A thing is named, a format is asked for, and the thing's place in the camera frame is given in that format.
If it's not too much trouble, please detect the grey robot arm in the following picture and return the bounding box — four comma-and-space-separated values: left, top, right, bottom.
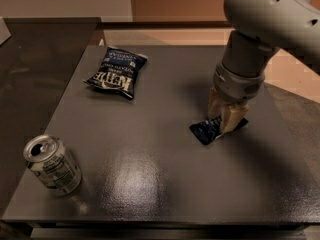
208, 0, 320, 134

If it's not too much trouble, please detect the silver soda can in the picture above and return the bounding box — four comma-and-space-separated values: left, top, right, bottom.
23, 135, 82, 196

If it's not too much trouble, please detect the blue Kettle chip bag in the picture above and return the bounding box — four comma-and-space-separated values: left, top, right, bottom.
85, 47, 148, 100

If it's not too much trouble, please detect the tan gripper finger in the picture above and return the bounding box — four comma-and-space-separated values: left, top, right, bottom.
220, 103, 249, 134
207, 87, 223, 119

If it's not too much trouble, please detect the dark blue rxbar wrapper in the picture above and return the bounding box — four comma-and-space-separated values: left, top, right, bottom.
188, 115, 249, 146

